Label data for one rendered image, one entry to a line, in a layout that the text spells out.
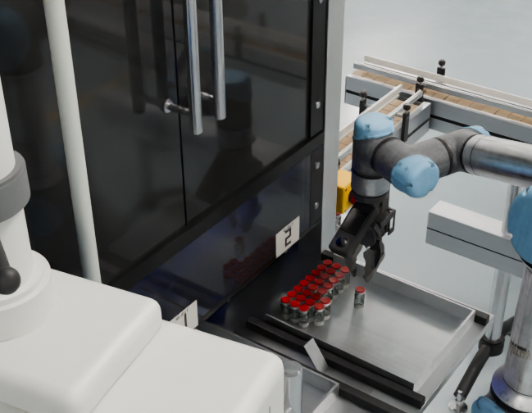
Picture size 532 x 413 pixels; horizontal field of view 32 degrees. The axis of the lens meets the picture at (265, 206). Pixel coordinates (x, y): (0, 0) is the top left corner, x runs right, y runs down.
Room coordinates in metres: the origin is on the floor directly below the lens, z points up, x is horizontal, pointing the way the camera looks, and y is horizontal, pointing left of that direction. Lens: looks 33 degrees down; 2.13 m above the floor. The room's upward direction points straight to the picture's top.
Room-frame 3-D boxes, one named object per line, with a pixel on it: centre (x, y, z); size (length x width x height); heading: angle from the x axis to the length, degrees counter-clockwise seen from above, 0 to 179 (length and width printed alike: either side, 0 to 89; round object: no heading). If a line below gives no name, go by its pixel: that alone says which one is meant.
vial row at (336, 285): (1.53, -0.12, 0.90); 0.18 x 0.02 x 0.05; 144
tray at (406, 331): (1.46, -0.21, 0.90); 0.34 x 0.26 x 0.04; 54
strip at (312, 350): (1.30, -0.14, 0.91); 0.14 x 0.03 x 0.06; 53
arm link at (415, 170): (1.46, -0.27, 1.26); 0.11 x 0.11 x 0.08; 30
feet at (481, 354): (2.27, -0.73, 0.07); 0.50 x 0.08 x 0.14; 144
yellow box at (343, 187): (1.80, -0.17, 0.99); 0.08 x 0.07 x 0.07; 54
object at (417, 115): (2.11, -0.22, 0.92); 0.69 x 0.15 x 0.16; 144
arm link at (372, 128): (1.53, -0.20, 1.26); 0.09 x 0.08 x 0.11; 30
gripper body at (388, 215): (1.54, -0.21, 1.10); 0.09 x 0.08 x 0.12; 144
